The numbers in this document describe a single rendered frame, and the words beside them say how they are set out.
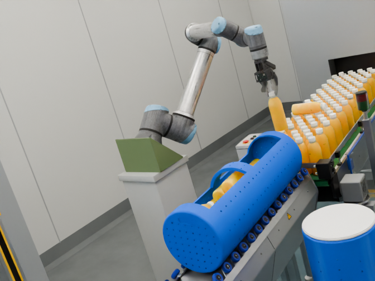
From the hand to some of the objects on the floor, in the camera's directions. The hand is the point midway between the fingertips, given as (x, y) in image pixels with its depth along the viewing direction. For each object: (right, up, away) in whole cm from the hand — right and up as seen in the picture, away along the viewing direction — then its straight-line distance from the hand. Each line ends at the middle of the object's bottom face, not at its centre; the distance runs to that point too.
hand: (272, 93), depth 262 cm
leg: (+26, -135, +31) cm, 141 cm away
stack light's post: (+84, -115, +41) cm, 148 cm away
